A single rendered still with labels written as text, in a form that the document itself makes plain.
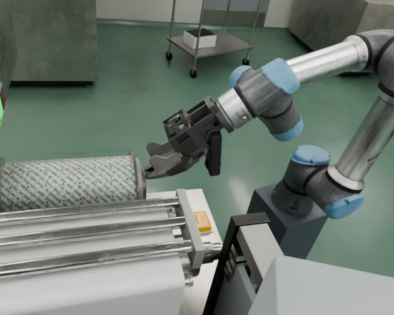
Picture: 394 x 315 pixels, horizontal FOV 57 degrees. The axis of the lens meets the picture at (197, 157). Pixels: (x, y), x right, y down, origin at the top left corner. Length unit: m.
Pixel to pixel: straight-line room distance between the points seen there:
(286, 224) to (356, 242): 1.46
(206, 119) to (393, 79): 0.51
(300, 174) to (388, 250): 1.65
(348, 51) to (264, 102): 0.37
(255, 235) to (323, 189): 0.70
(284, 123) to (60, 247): 0.51
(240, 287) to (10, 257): 0.28
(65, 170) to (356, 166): 0.77
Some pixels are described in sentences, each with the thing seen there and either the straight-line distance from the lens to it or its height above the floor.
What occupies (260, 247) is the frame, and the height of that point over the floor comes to 1.44.
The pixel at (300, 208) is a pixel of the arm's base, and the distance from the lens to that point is 1.30.
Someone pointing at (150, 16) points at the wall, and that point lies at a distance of 5.41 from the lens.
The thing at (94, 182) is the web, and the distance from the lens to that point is 0.71.
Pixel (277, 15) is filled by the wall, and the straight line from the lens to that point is 6.02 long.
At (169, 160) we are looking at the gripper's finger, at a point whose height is 1.32.
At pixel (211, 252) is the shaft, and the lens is 0.56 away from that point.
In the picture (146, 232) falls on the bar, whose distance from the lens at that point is 0.45.
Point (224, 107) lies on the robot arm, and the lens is 0.71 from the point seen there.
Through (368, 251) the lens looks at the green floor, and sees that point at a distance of 2.70.
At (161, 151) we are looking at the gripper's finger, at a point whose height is 1.31.
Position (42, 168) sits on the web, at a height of 1.31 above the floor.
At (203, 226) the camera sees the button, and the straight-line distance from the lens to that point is 1.15.
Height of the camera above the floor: 1.79
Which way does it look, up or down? 38 degrees down
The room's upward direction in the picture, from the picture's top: 10 degrees clockwise
